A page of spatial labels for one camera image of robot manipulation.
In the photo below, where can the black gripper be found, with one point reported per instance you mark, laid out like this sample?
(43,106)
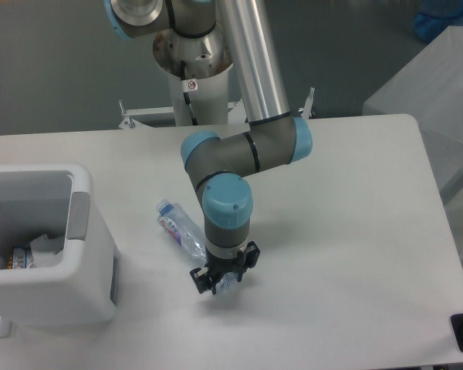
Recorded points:
(206,278)

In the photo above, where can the clear plastic water bottle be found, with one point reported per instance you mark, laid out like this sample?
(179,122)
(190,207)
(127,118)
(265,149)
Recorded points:
(179,231)

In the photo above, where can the white wrapper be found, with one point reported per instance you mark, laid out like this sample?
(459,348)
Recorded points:
(47,252)

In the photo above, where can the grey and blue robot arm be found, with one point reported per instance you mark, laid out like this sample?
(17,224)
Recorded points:
(218,167)

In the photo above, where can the white trash can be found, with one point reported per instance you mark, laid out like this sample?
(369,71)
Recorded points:
(57,200)

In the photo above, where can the blue object on floor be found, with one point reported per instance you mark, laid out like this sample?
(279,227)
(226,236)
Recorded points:
(433,17)

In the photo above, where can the white pedestal base frame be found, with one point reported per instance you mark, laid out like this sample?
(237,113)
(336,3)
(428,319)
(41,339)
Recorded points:
(164,116)

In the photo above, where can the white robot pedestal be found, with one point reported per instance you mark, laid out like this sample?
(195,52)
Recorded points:
(197,70)

